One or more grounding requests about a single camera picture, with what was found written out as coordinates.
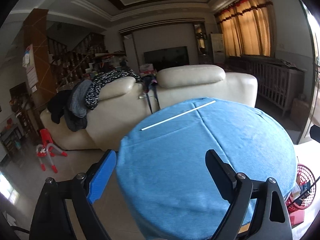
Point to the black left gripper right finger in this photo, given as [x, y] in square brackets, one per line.
[270, 219]

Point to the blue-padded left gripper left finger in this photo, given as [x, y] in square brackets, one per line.
[51, 218]

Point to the red plastic basket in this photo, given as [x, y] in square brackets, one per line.
[304, 191]

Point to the red white toy stand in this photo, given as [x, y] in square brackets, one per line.
[47, 149]

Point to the cardboard box on floor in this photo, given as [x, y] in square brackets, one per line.
[299, 113]

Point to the blue round tablecloth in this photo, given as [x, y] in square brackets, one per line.
[163, 175]

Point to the black garment on sofa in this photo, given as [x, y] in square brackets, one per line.
[58, 107]

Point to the grey blue garment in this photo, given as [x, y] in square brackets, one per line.
[76, 102]

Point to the white thin stick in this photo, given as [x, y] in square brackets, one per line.
[179, 115]

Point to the black white dotted garment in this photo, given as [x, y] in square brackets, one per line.
[102, 79]

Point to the cream leather sofa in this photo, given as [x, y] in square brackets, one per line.
[122, 103]

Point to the brown wooden pillar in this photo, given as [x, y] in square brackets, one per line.
[35, 35]

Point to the grey wooden crib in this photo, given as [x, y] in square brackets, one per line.
[279, 81]

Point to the wooden staircase railing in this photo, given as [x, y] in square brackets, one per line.
[70, 65]

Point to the white standing air conditioner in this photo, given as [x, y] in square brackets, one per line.
[218, 48]

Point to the orange curtains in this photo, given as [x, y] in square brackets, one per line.
[248, 28]

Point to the black flat television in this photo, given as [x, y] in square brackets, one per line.
[167, 58]

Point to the blue strap bag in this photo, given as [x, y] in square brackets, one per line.
[150, 85]

